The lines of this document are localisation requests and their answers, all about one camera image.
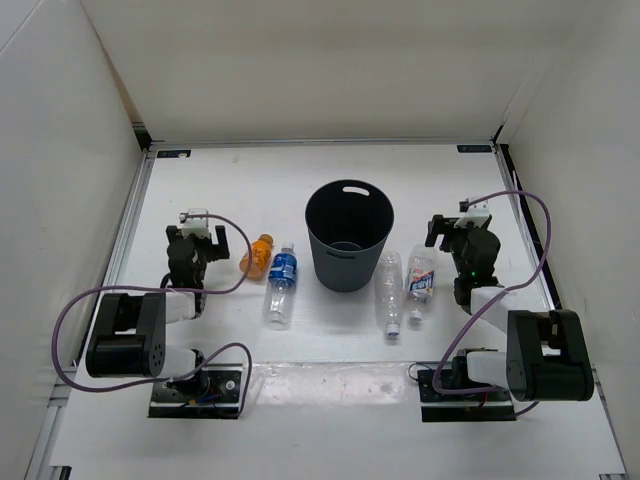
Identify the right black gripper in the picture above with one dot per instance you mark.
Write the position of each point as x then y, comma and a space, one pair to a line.
443, 226

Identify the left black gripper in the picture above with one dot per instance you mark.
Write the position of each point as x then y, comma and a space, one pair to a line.
216, 251

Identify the white label clear bottle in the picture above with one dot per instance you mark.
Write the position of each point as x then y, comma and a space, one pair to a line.
419, 283

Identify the orange plastic bottle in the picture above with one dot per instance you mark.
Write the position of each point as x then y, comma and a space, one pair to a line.
257, 260

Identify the clear unlabelled plastic bottle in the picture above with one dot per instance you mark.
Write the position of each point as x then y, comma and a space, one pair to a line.
388, 285

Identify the blue label plastic bottle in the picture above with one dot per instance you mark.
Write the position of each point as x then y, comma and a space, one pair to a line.
281, 287

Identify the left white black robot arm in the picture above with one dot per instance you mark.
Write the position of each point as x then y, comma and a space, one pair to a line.
129, 335

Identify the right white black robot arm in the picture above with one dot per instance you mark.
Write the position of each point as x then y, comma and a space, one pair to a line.
546, 357

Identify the dark grey plastic bin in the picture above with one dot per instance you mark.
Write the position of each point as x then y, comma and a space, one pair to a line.
348, 223

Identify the right blue corner label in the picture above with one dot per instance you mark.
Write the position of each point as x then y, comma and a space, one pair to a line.
474, 148

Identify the blue corner label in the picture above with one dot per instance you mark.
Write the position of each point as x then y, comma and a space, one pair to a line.
173, 154
474, 148

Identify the left blue corner label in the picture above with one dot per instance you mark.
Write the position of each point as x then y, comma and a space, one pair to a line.
173, 154

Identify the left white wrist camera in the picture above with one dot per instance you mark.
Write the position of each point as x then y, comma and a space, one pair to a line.
195, 221

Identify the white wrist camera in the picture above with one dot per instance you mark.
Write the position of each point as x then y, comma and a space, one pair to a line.
471, 210
195, 221

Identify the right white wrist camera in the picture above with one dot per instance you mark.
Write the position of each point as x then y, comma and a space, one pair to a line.
471, 210

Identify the right aluminium frame rail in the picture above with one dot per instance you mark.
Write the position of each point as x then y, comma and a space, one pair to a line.
523, 206

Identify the aluminium frame rail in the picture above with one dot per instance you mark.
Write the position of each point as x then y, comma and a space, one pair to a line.
523, 206
39, 466

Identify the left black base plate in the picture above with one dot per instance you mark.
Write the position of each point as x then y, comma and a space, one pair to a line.
215, 393

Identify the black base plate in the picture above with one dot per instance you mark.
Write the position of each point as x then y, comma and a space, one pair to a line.
215, 393
459, 408

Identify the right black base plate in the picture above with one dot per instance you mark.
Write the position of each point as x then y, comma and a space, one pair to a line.
459, 408

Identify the left aluminium frame rail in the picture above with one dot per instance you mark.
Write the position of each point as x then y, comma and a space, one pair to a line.
39, 466

